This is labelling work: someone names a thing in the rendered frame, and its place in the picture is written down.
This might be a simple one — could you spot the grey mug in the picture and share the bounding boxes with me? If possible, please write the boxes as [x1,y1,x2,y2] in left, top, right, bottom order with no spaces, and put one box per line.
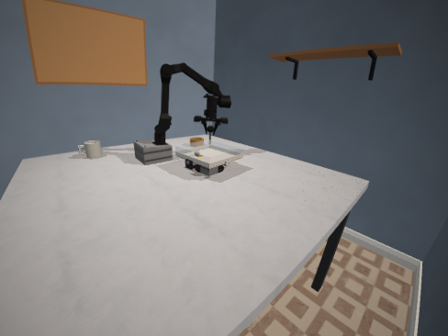
[78,140,102,159]

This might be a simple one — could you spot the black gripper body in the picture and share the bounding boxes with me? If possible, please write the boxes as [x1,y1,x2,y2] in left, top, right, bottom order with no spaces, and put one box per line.
[194,106,228,124]

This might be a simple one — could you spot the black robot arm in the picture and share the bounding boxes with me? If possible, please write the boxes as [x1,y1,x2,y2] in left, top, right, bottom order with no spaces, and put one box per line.
[153,62,231,145]

